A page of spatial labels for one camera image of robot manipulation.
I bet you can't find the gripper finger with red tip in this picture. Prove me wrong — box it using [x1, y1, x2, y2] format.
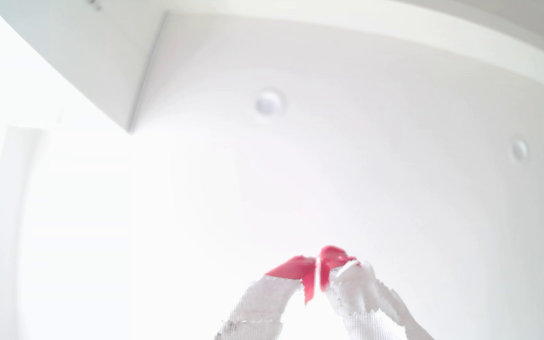
[319, 245, 436, 340]
[214, 255, 317, 340]

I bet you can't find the round recessed ceiling light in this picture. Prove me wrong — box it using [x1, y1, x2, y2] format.
[509, 138, 530, 163]
[254, 88, 285, 117]

